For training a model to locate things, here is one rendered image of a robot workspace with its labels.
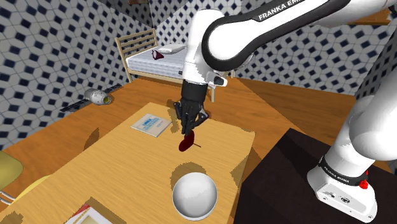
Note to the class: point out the red and white book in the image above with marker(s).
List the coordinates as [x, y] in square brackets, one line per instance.
[88, 217]

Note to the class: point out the grey satellite model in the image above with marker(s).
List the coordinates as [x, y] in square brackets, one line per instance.
[96, 96]

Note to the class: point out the dark robot stand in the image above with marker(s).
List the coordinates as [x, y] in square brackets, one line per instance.
[279, 186]

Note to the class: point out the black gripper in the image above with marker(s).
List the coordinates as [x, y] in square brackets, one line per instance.
[193, 94]

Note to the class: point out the dark red fruit with stem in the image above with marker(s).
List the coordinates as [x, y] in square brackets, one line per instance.
[186, 143]

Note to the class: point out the white bowl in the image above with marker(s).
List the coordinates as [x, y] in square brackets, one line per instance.
[195, 195]

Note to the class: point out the yellow chair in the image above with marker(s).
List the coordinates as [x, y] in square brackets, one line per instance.
[9, 169]

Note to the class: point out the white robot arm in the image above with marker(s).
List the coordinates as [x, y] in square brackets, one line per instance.
[235, 40]

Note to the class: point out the light wooden table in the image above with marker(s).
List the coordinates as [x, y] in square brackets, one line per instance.
[124, 167]

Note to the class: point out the blue and white booklet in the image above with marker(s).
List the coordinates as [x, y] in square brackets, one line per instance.
[151, 125]

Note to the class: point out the wooden bed with white mattress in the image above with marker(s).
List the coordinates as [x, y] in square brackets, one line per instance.
[155, 63]

